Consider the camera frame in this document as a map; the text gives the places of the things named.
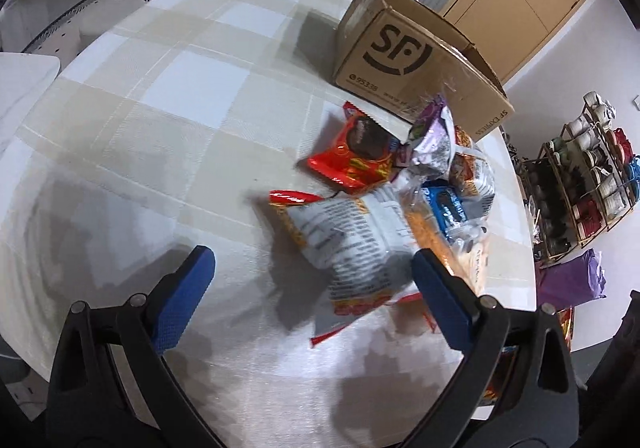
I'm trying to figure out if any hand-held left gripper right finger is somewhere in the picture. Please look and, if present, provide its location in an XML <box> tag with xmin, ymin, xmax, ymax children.
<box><xmin>400</xmin><ymin>249</ymin><xmax>583</xmax><ymax>448</ymax></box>

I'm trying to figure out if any group of shoes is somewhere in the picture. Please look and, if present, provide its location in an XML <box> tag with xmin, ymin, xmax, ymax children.
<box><xmin>525</xmin><ymin>92</ymin><xmax>640</xmax><ymax>249</ymax></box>

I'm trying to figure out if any purple silver snack packet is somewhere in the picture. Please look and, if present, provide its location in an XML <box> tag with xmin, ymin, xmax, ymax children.
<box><xmin>400</xmin><ymin>95</ymin><xmax>463</xmax><ymax>179</ymax></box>

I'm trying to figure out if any purple bag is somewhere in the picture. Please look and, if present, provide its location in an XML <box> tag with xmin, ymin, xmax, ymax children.
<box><xmin>537</xmin><ymin>248</ymin><xmax>608</xmax><ymax>311</ymax></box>

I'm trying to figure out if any checked tablecloth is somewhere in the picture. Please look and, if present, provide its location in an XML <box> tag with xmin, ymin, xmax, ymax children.
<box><xmin>0</xmin><ymin>0</ymin><xmax>538</xmax><ymax>448</ymax></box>

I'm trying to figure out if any wooden door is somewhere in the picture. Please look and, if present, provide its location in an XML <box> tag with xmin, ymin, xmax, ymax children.
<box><xmin>442</xmin><ymin>0</ymin><xmax>601</xmax><ymax>83</ymax></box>

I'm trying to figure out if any red snack packet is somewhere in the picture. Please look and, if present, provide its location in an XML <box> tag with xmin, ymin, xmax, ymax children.
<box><xmin>306</xmin><ymin>102</ymin><xmax>403</xmax><ymax>193</ymax></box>

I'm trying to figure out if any blue snack packet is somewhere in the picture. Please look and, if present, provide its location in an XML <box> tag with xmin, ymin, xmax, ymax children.
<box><xmin>422</xmin><ymin>180</ymin><xmax>488</xmax><ymax>249</ymax></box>

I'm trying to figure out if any clear orange snack bag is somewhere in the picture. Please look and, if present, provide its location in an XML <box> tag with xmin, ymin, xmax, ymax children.
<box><xmin>400</xmin><ymin>188</ymin><xmax>493</xmax><ymax>299</ymax></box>

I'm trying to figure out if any white marble table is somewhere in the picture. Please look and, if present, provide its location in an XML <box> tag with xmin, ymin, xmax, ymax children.
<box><xmin>0</xmin><ymin>52</ymin><xmax>61</xmax><ymax>159</ymax></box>

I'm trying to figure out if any wooden shoe rack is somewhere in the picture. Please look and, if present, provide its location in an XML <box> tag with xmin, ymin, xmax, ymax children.
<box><xmin>520</xmin><ymin>90</ymin><xmax>640</xmax><ymax>263</ymax></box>

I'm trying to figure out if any striped chair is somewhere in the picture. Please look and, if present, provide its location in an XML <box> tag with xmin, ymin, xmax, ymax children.
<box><xmin>20</xmin><ymin>0</ymin><xmax>166</xmax><ymax>58</ymax></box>

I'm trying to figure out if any cardboard box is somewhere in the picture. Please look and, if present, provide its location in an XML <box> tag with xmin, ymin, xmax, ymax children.
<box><xmin>332</xmin><ymin>0</ymin><xmax>516</xmax><ymax>141</ymax></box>

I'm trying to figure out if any white orange snack packet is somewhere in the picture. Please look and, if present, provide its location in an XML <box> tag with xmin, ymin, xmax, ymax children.
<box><xmin>269</xmin><ymin>185</ymin><xmax>451</xmax><ymax>349</ymax></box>
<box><xmin>447</xmin><ymin>125</ymin><xmax>497</xmax><ymax>219</ymax></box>

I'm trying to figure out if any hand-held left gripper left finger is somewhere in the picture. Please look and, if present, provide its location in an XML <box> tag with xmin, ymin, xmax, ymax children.
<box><xmin>45</xmin><ymin>245</ymin><xmax>221</xmax><ymax>448</ymax></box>

